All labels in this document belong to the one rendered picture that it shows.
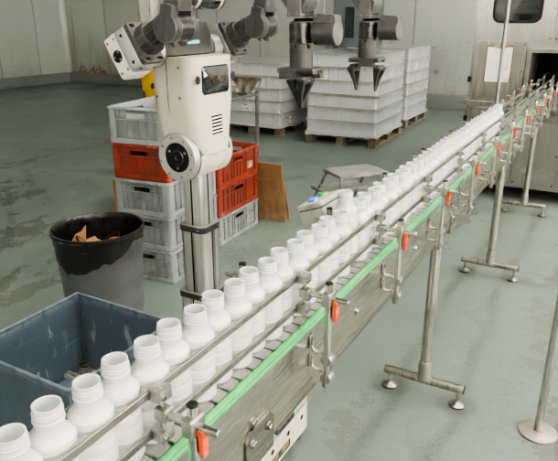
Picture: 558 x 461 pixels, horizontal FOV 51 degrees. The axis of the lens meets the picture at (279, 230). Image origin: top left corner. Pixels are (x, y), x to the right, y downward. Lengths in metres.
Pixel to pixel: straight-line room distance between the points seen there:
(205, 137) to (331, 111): 6.14
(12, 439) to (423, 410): 2.17
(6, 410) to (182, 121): 0.97
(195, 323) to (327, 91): 7.11
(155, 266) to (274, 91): 4.98
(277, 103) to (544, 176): 4.00
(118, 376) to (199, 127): 1.15
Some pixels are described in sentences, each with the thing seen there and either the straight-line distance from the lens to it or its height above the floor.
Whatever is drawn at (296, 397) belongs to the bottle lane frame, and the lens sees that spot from 1.31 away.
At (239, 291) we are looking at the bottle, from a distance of 1.05.
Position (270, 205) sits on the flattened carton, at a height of 0.14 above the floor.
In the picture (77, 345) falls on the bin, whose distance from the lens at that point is 1.65.
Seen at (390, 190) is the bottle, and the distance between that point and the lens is 1.75.
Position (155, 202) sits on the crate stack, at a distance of 3.71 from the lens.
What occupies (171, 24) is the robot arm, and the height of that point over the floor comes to 1.59.
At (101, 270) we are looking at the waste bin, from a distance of 2.91.
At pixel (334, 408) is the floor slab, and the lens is 2.71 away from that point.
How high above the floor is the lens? 1.61
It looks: 20 degrees down
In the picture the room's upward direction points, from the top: straight up
